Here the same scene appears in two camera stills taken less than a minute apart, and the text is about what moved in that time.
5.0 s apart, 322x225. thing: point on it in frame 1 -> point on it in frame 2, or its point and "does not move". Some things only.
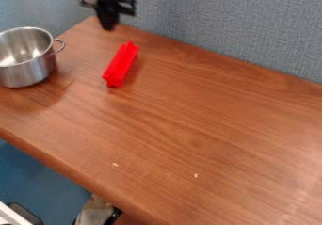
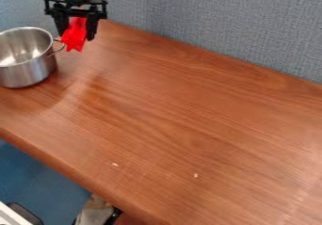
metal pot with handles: x=27 y=56 does not move
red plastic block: x=121 y=64 -> x=75 y=34
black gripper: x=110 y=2 -> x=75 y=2
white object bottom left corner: x=10 y=216 does not move
